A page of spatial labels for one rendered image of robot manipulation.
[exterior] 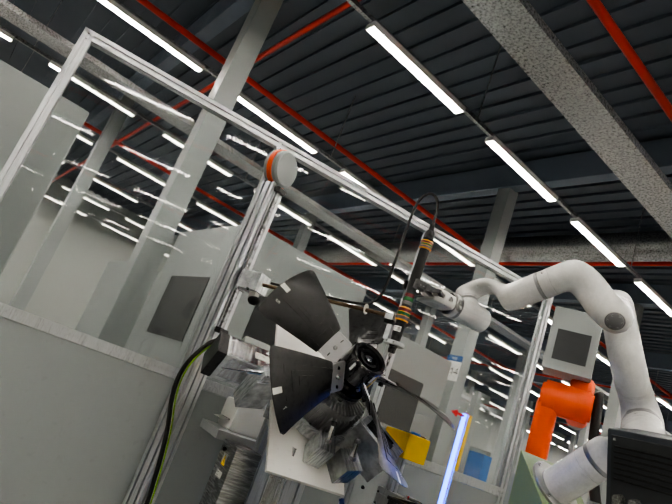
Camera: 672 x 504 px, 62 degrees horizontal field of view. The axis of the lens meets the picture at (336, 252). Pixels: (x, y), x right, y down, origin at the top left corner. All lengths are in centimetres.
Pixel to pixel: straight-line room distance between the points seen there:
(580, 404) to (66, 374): 458
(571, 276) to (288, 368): 90
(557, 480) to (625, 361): 47
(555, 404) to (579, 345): 60
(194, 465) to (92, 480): 36
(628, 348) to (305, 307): 98
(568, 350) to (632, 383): 383
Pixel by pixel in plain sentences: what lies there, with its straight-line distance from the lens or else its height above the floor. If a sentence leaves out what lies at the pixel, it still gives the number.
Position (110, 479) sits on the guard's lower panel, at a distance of 229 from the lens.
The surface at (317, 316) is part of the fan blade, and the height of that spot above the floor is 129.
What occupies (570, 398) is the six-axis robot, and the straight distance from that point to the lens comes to 575.
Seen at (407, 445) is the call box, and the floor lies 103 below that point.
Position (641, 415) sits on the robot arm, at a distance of 199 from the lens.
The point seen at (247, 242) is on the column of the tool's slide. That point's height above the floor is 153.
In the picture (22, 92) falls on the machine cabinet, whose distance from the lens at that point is 323.
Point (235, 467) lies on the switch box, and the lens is 190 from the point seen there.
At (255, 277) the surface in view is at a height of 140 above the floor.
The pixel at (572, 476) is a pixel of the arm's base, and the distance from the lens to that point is 207.
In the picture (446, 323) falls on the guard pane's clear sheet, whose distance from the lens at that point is 281.
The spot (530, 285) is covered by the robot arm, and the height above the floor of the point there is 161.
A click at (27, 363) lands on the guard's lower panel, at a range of 222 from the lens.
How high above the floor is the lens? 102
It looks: 16 degrees up
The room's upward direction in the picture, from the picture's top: 21 degrees clockwise
